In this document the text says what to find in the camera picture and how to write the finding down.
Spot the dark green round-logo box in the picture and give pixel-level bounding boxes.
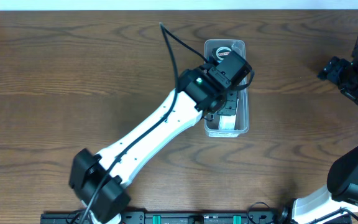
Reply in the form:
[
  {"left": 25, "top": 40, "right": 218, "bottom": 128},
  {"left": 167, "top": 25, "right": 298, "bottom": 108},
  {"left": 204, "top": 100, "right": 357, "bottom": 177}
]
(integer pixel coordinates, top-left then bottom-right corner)
[{"left": 212, "top": 46, "right": 232, "bottom": 63}]

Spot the clear plastic container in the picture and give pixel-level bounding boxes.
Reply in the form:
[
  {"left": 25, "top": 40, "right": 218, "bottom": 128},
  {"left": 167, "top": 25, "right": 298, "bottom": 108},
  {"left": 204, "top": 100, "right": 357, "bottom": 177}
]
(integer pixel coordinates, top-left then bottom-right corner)
[{"left": 204, "top": 39, "right": 249, "bottom": 138}]

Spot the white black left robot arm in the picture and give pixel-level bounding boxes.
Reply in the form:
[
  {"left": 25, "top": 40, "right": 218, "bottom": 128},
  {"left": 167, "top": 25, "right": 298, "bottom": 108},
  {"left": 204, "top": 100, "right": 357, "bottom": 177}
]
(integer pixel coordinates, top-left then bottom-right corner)
[{"left": 69, "top": 51, "right": 254, "bottom": 223}]

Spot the white green medicine box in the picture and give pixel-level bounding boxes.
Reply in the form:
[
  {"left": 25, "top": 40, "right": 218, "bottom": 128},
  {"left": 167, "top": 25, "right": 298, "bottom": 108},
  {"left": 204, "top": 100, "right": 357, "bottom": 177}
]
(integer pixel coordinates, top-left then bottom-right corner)
[{"left": 218, "top": 115, "right": 236, "bottom": 130}]

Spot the black mounting rail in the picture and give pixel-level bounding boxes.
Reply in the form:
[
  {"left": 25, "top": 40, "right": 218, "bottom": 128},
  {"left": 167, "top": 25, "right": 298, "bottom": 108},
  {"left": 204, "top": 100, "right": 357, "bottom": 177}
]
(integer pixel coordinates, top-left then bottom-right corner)
[{"left": 40, "top": 210, "right": 353, "bottom": 224}]

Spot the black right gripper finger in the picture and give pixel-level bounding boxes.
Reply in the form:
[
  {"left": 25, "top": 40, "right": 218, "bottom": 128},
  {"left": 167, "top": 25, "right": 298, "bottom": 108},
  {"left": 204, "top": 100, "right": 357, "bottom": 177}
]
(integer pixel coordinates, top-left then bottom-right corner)
[
  {"left": 317, "top": 56, "right": 340, "bottom": 80},
  {"left": 327, "top": 58, "right": 350, "bottom": 82}
]

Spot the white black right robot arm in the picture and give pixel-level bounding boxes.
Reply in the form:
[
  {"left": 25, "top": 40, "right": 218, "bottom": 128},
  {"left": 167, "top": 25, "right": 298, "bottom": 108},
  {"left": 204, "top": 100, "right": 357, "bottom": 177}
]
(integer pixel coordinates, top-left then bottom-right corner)
[{"left": 279, "top": 34, "right": 358, "bottom": 223}]

